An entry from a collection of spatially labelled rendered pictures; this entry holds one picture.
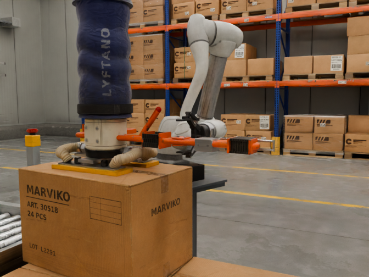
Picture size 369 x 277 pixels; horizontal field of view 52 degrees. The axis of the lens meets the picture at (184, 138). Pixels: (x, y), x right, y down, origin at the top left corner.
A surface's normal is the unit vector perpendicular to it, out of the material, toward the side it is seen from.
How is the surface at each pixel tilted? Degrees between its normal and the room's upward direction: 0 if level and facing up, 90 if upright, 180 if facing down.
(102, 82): 74
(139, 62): 92
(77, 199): 90
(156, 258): 90
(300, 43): 90
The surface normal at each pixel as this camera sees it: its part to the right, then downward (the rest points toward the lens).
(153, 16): -0.44, 0.10
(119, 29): 0.77, -0.10
